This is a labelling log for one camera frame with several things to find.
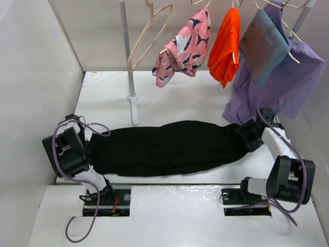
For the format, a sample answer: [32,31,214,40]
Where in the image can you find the hanger under pink garment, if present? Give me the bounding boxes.
[159,0,212,55]

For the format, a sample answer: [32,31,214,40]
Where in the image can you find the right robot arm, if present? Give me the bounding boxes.
[236,108,316,205]

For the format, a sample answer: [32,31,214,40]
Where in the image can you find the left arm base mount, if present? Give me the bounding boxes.
[79,185,132,217]

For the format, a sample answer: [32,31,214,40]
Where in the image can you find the purple shirt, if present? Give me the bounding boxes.
[223,4,325,124]

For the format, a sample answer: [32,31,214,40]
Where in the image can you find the pink plastic hanger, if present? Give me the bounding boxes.
[126,0,173,70]

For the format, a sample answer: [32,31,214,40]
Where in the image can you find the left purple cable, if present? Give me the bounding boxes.
[51,115,112,243]

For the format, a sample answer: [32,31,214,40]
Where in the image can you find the blue denim garment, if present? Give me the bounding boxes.
[239,9,290,87]

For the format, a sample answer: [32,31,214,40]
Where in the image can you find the white clothes rack frame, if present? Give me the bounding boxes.
[118,0,318,126]

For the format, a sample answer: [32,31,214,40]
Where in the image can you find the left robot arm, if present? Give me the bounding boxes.
[42,114,116,204]

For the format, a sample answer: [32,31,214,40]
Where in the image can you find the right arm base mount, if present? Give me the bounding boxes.
[219,185,272,217]

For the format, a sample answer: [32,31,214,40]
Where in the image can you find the orange garment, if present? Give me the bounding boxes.
[207,8,241,88]

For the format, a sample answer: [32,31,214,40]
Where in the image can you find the black trousers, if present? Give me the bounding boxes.
[87,120,248,177]

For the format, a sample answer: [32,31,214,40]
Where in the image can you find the hanger under orange garment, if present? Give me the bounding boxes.
[232,0,243,63]

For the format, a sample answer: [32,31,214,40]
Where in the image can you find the pink floral garment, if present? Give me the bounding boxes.
[152,7,211,88]

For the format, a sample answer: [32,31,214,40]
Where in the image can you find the hanger under denim garment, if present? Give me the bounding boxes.
[255,0,302,64]

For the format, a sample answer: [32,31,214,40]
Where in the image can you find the hanger under purple shirt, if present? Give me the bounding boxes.
[281,0,316,42]

